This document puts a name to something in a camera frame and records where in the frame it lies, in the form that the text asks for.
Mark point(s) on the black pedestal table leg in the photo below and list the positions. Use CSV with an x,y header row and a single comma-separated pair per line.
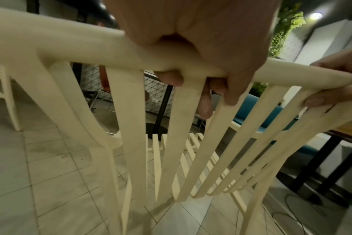
x,y
163,107

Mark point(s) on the small green potted plant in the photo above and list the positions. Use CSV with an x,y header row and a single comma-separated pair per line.
x,y
258,88

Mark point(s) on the white slatted chair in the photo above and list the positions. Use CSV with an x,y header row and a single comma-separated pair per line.
x,y
0,89

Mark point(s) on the wooden table with black legs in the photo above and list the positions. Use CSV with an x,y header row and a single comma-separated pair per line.
x,y
318,160

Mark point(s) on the round ceiling lamp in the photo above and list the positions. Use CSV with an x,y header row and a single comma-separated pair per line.
x,y
315,15

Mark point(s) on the green hanging wall plants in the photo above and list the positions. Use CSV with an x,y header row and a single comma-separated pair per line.
x,y
286,27

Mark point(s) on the person's right hand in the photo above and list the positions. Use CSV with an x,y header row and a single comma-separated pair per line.
x,y
342,60

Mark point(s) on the teal upholstered bench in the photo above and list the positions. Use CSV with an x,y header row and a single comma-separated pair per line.
x,y
253,107

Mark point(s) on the orange chair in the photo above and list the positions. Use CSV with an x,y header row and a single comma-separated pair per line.
x,y
105,80

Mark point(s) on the cream slatted plastic chair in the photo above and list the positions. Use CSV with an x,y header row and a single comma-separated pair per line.
x,y
77,43

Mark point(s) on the person's left hand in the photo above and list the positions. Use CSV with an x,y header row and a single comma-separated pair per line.
x,y
210,25

